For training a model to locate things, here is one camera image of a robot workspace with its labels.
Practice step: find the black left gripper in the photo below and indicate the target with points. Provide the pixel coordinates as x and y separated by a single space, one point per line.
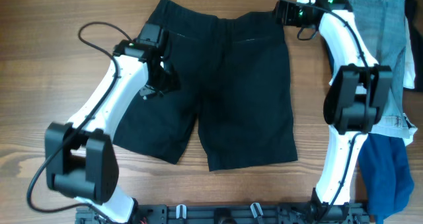
172 84

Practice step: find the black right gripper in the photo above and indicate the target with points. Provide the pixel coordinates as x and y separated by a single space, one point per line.
288 19

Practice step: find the black shorts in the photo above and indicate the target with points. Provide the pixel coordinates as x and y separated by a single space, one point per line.
234 91

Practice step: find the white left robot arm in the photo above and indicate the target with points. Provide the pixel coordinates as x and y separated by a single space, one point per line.
80 160

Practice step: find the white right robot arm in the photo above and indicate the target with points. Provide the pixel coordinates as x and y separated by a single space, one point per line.
353 105

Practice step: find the light blue denim jeans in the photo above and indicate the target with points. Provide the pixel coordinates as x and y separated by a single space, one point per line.
381 24

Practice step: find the blue garment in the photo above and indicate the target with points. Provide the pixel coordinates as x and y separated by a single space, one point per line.
386 173

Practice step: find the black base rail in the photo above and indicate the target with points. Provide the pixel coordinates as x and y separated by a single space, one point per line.
228 213

